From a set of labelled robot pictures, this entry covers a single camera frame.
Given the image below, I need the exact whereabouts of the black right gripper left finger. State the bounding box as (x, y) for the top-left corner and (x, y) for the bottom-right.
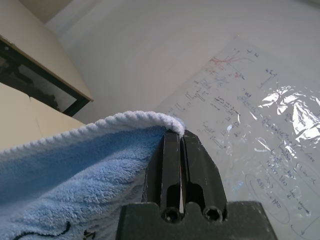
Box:
(141, 131), (182, 213)

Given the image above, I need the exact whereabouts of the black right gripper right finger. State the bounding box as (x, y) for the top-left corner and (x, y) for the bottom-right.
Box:
(181, 128), (229, 217)

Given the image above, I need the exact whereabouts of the light blue white-trimmed towel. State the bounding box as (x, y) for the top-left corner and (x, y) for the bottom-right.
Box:
(0, 109), (186, 240)

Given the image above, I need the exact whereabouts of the clear written whiteboard film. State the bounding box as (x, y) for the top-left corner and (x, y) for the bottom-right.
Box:
(152, 34), (320, 240)

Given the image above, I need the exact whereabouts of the beige side table black frame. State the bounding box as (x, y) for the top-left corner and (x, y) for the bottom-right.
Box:
(0, 0), (95, 117)

